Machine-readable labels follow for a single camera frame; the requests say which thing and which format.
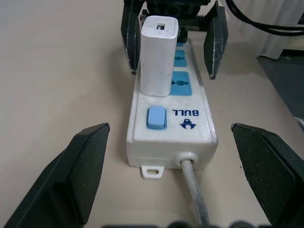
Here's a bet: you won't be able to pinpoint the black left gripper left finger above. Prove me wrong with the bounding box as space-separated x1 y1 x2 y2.
4 122 110 228

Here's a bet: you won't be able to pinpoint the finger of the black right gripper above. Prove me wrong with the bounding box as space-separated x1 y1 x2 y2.
120 0 143 75
203 0 229 80

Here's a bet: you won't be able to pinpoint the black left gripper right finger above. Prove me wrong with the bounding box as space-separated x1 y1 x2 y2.
231 123 304 228

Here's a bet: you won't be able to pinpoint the white charger block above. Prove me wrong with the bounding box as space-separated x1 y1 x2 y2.
140 15 180 97

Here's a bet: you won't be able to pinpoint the white power strip blue sockets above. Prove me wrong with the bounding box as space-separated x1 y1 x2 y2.
125 39 219 180

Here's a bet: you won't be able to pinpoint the white curtain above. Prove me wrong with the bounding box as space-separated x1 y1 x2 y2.
225 0 304 60

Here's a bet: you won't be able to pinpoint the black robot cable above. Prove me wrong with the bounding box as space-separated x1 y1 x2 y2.
229 0 304 27
224 0 304 36

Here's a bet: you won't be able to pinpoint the thin white cord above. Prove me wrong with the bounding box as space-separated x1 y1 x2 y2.
294 115 304 132

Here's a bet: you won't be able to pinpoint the white power strip cable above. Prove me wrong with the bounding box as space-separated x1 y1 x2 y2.
174 152 212 226

